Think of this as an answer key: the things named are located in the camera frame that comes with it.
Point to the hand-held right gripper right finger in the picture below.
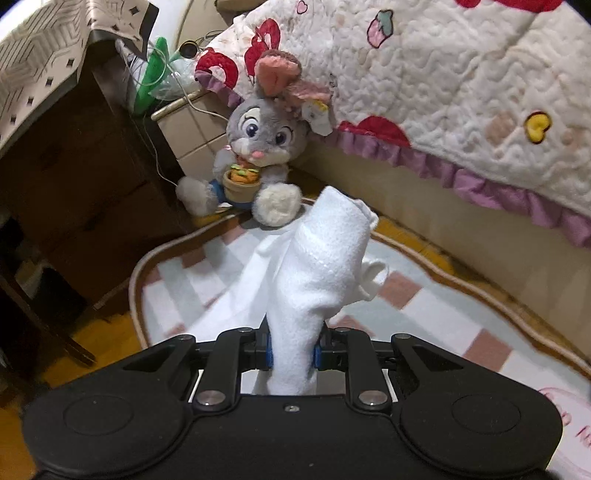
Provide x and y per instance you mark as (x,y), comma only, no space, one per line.
(318,359)

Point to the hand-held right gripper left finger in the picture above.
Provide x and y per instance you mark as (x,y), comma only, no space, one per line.
(268,357)

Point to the checked pink grey rug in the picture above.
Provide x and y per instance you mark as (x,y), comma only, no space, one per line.
(415,321)

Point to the dark wooden chair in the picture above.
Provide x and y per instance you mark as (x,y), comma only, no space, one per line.
(55,332)

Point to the beige bed base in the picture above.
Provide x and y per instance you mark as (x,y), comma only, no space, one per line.
(508,258)

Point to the grey plush bunny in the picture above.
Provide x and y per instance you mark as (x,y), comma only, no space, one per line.
(258,134)

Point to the beige nightstand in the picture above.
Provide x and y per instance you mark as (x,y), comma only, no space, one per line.
(194,134)

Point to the dark wooden cabinet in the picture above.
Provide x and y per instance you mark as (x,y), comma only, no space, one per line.
(92,184)

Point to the clear plastic bag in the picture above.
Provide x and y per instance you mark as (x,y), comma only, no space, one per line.
(178,83)

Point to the green plastic item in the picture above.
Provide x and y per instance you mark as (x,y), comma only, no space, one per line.
(154,69)

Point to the round black device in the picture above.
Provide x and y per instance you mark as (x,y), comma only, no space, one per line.
(188,48)

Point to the white red quilted bedspread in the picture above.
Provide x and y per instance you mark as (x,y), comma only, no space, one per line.
(461,69)

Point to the beige bed headboard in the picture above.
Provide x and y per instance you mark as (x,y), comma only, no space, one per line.
(203,21)

